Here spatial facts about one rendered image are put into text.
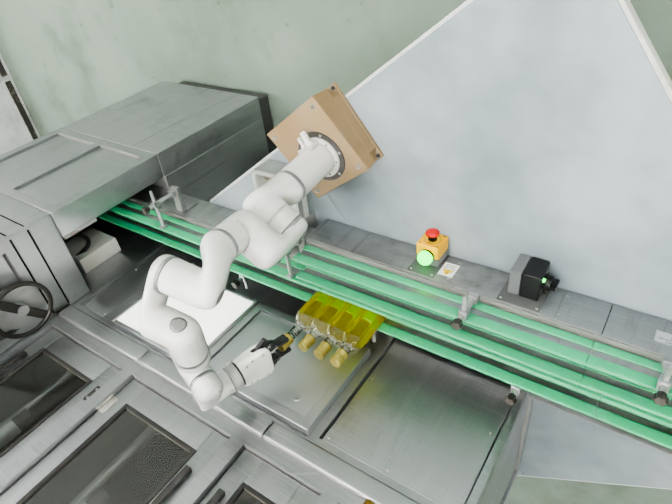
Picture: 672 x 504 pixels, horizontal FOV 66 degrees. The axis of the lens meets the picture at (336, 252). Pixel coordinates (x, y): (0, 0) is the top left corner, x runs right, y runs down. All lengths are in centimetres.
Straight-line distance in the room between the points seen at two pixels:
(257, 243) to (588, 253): 81
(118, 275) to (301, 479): 123
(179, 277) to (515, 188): 83
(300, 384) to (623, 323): 89
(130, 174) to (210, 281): 121
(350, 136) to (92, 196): 111
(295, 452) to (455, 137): 93
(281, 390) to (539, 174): 94
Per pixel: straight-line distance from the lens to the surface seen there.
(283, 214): 130
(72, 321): 216
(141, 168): 228
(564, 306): 146
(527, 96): 128
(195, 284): 112
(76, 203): 215
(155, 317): 120
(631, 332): 144
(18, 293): 215
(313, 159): 143
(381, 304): 155
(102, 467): 172
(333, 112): 145
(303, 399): 159
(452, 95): 134
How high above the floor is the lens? 189
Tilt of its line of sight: 38 degrees down
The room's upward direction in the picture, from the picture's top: 135 degrees counter-clockwise
